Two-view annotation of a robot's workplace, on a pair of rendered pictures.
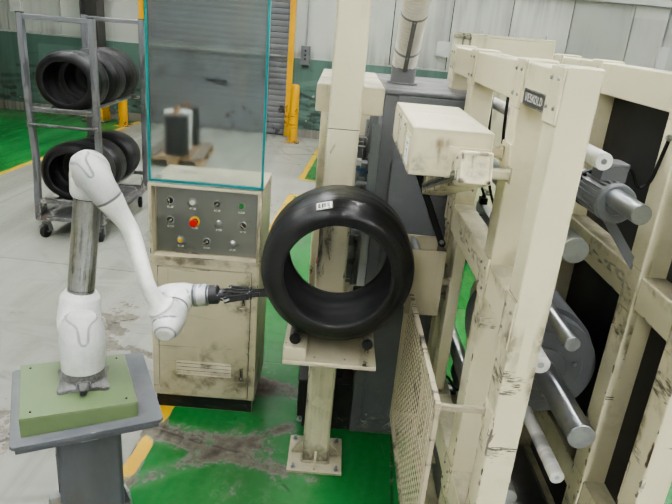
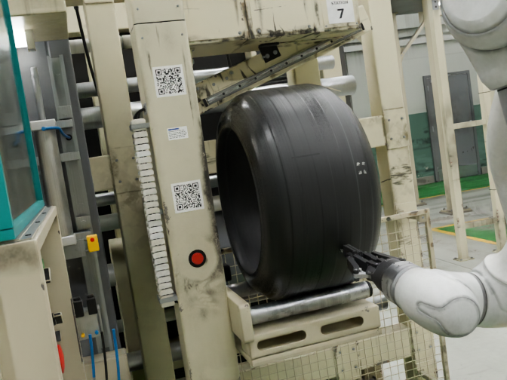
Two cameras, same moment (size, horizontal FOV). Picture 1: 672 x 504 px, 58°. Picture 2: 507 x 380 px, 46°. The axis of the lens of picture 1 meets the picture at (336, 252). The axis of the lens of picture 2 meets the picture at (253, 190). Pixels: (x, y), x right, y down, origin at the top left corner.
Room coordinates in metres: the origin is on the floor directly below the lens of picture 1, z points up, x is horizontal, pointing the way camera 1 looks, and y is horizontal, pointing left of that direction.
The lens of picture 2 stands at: (2.71, 1.56, 1.33)
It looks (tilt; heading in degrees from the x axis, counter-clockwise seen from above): 5 degrees down; 255
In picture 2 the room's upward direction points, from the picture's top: 8 degrees counter-clockwise
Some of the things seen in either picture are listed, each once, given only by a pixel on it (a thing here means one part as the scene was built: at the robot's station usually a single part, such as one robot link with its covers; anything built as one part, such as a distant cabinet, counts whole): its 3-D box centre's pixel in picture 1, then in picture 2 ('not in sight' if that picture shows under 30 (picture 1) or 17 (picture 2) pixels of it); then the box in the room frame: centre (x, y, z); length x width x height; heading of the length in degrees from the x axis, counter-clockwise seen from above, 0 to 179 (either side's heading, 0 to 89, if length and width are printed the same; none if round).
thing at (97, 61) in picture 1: (92, 123); not in sight; (5.71, 2.41, 0.96); 1.36 x 0.71 x 1.92; 177
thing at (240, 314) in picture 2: not in sight; (228, 305); (2.41, -0.01, 0.90); 0.40 x 0.03 x 0.10; 91
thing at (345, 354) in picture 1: (330, 342); (293, 327); (2.23, -0.01, 0.80); 0.37 x 0.36 x 0.02; 91
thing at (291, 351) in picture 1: (297, 332); (310, 326); (2.23, 0.13, 0.83); 0.36 x 0.09 x 0.06; 1
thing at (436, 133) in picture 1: (435, 137); (258, 22); (2.11, -0.31, 1.71); 0.61 x 0.25 x 0.15; 1
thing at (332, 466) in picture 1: (315, 452); not in sight; (2.48, 0.01, 0.02); 0.27 x 0.27 x 0.04; 1
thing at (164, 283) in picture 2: not in sight; (154, 212); (2.57, 0.05, 1.19); 0.05 x 0.04 x 0.48; 91
